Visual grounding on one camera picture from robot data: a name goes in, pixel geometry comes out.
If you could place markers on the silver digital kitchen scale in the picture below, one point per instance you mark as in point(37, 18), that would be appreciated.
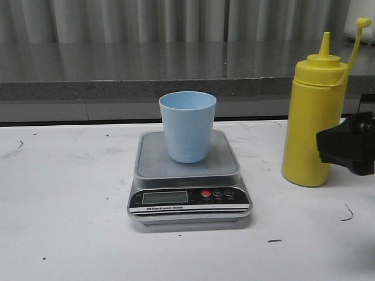
point(164, 191)

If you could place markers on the grey stone counter shelf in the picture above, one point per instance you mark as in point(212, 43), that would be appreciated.
point(111, 71)

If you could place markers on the light blue plastic cup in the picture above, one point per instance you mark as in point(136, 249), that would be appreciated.
point(187, 118)

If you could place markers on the yellow squeeze bottle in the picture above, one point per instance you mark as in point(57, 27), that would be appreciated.
point(317, 98)

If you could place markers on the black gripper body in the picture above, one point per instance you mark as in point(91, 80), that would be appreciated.
point(350, 144)

